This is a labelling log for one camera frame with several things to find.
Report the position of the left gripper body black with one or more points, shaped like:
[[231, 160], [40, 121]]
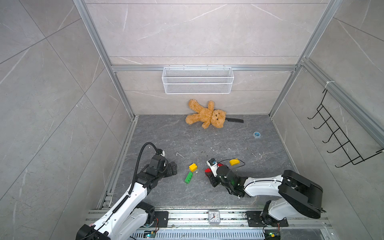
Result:
[[166, 171]]

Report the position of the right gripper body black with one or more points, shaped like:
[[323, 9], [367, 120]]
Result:
[[215, 181]]

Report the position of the green lego brick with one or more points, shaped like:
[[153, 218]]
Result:
[[189, 177]]

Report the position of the small yellow lego brick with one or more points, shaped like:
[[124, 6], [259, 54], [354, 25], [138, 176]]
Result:
[[193, 168]]

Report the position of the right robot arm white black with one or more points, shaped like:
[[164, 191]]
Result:
[[296, 194]]

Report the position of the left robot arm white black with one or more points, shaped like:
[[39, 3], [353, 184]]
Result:
[[130, 212]]

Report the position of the yellow sloped lego brick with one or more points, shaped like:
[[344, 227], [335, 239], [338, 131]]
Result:
[[234, 162]]

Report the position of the small white desk clock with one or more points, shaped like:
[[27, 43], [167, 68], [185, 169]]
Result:
[[214, 217]]

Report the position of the blue tape roll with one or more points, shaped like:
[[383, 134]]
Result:
[[257, 135]]

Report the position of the black comb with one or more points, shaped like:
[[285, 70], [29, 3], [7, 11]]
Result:
[[234, 120]]

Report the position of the brown teddy bear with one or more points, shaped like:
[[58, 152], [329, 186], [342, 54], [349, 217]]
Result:
[[208, 116]]

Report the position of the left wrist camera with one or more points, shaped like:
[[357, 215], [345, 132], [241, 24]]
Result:
[[160, 152]]

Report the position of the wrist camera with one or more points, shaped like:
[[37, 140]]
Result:
[[160, 152], [213, 165]]

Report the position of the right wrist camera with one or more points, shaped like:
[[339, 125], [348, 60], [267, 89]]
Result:
[[213, 165]]

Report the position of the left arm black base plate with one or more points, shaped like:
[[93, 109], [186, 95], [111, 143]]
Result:
[[157, 219]]

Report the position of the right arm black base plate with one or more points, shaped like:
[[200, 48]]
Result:
[[259, 219]]

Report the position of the white wire mesh basket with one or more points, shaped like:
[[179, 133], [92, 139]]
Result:
[[197, 80]]

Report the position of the black wire hook rack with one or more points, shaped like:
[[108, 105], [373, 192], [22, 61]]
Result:
[[339, 135]]

